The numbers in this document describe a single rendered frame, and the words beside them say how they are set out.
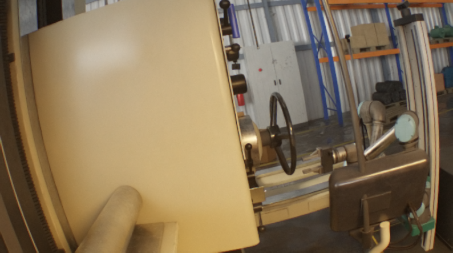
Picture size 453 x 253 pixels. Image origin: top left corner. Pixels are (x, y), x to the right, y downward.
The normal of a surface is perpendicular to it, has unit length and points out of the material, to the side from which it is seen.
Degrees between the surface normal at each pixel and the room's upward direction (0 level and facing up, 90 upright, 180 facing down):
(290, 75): 90
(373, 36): 90
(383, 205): 109
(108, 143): 90
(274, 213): 90
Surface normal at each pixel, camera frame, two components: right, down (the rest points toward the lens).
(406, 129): -0.67, 0.07
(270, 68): 0.11, 0.09
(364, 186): -0.07, 0.45
